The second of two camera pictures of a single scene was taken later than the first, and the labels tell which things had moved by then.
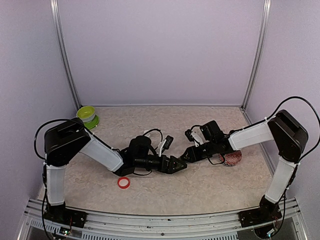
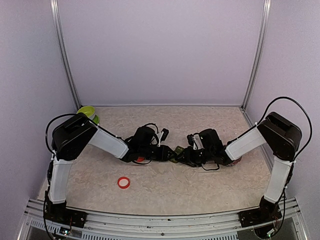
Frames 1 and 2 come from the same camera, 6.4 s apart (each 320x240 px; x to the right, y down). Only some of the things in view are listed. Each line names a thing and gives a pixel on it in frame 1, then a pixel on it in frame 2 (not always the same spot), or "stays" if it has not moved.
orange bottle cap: [123, 182] stays
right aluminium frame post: [263, 35] stays
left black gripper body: [164, 169] to [162, 156]
